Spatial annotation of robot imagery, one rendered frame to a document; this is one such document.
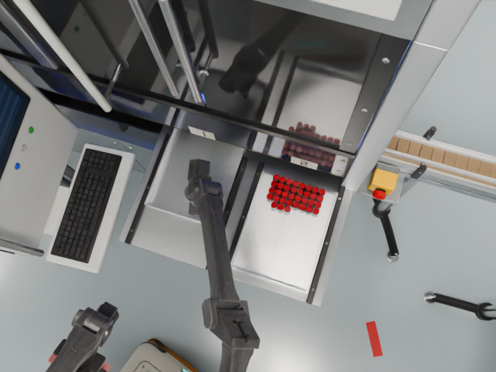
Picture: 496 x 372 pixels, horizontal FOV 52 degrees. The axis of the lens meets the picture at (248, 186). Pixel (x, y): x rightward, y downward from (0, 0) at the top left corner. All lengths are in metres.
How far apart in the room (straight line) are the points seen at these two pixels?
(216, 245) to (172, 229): 0.43
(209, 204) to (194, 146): 0.45
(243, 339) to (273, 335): 1.36
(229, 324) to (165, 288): 1.42
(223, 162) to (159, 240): 0.34
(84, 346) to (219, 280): 0.34
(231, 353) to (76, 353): 0.33
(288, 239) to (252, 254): 0.13
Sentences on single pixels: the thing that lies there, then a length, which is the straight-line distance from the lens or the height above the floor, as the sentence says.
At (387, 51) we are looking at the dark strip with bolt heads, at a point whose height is 1.75.
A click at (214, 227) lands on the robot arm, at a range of 1.33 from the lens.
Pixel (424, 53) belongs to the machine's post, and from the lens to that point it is 0.90.
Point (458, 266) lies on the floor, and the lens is 2.70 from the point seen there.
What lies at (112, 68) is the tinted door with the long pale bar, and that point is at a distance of 1.44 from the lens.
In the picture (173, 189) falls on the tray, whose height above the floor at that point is 0.88.
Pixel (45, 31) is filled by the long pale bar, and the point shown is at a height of 1.61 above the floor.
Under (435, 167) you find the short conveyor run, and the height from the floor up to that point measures 0.93.
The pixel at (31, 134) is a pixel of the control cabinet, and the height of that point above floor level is 1.10.
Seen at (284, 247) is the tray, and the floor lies 0.88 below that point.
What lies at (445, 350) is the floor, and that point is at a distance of 2.66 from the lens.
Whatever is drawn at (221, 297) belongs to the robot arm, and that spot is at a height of 1.30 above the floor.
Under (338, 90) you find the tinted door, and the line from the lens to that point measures 1.10.
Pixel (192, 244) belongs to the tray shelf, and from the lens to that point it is 1.69.
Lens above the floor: 2.53
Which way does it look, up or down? 75 degrees down
